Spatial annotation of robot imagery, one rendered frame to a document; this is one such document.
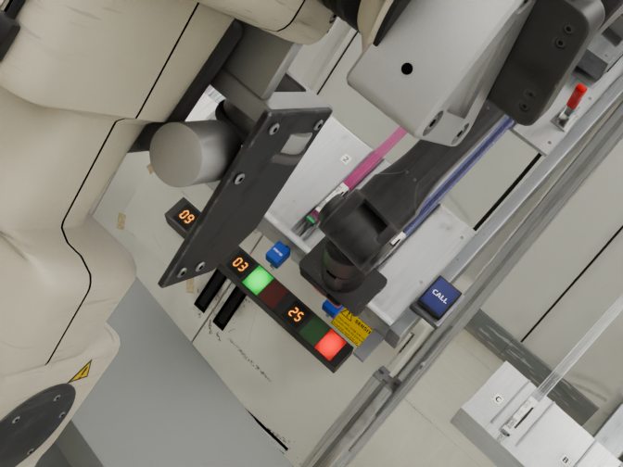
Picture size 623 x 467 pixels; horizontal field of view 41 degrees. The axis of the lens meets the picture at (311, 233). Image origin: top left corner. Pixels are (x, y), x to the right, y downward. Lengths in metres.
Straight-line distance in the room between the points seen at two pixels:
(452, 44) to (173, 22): 0.17
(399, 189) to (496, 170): 2.22
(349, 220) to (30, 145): 0.46
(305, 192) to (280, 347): 0.46
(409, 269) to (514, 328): 2.02
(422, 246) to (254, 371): 0.57
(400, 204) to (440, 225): 0.35
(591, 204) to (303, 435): 1.70
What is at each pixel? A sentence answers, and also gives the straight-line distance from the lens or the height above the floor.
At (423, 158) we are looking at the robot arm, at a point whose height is 0.99.
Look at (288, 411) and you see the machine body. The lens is 1.67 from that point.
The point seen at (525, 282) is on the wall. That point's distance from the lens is 3.16.
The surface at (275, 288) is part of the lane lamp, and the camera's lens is 1.20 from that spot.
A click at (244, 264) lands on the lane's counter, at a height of 0.66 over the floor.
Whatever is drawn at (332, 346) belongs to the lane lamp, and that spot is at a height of 0.66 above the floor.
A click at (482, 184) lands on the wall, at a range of 3.14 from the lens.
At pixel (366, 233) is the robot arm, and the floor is 0.89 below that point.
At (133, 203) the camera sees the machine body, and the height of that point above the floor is 0.40.
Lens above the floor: 1.22
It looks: 23 degrees down
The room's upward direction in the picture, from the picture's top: 35 degrees clockwise
